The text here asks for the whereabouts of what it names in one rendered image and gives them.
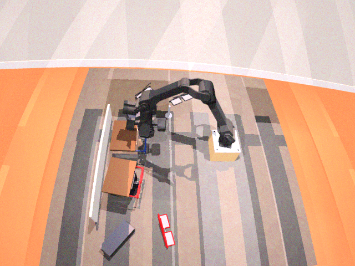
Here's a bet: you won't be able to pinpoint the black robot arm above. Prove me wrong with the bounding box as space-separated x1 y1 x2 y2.
123 77 236 149

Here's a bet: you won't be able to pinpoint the black-framed glasses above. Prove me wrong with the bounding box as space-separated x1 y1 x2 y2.
169 93 193 105

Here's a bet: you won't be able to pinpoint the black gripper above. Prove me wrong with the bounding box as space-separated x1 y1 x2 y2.
126 116 166 131

